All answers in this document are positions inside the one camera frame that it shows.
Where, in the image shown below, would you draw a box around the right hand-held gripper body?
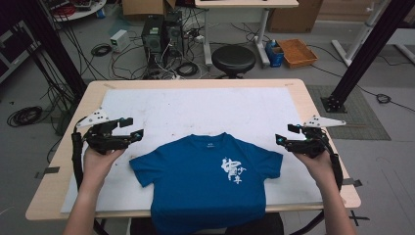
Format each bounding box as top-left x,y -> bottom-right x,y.
287,115 -> 346,160

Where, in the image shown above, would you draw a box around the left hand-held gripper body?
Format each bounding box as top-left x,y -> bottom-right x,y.
76,107 -> 131,155

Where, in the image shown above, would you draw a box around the blue t-shirt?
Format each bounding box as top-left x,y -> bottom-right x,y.
129,131 -> 284,235

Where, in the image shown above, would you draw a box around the person's right hand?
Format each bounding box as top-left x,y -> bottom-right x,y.
295,150 -> 334,192

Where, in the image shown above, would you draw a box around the person's left hand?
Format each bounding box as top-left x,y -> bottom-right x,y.
81,146 -> 126,190

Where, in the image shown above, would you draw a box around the grey floor mat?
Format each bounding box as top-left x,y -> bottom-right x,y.
306,85 -> 392,141

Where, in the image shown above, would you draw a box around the grey tape strip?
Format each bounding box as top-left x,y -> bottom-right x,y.
342,177 -> 363,188
34,165 -> 61,179

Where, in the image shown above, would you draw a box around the white table mat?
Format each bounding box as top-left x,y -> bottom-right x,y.
60,87 -> 324,213

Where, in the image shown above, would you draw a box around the blue box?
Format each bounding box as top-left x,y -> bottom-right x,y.
264,39 -> 286,68

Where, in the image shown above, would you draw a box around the orange tray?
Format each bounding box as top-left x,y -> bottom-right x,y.
277,38 -> 319,69

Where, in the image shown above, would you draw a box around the white power supply box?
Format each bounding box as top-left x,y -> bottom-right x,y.
110,28 -> 131,53

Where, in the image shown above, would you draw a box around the person's legs in dark trousers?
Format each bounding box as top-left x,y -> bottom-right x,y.
130,212 -> 285,235

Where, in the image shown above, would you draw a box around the black computer tower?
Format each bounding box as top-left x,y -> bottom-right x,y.
163,11 -> 185,58
141,15 -> 165,68

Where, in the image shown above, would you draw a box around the black round stool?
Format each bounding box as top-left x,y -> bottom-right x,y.
210,44 -> 257,79

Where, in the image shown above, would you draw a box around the large cardboard box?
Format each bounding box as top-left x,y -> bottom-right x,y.
267,0 -> 324,33

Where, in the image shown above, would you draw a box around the white metal stand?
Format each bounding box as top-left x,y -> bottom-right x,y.
331,0 -> 392,67

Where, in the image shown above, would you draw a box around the small cardboard box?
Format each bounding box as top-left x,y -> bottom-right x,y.
121,0 -> 177,18

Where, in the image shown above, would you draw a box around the round white table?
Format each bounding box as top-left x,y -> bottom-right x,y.
48,0 -> 108,23

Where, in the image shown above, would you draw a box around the dark equipment rack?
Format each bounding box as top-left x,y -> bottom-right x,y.
0,19 -> 42,82

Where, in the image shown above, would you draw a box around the white desk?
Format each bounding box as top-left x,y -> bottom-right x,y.
194,0 -> 300,68

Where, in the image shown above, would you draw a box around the black sleeved gripper cable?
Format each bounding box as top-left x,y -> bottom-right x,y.
70,125 -> 86,192
321,130 -> 345,192

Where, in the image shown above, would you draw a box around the large black cable coil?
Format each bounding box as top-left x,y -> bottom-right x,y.
7,106 -> 44,128

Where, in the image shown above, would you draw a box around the black frame post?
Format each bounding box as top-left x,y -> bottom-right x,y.
321,0 -> 415,114
9,0 -> 87,99

